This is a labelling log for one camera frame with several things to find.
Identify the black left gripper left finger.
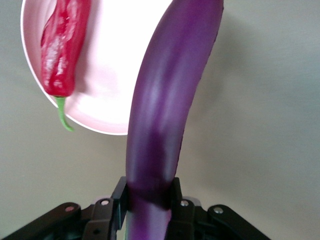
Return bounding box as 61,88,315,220
83,176,130,240

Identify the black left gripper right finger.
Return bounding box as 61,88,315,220
169,176,199,240

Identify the long purple eggplant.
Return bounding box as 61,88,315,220
124,0,225,240

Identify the red chili pepper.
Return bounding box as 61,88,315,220
39,0,92,133

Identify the pink round plate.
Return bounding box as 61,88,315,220
20,0,176,136

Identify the brown tablecloth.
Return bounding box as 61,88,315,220
0,0,320,240

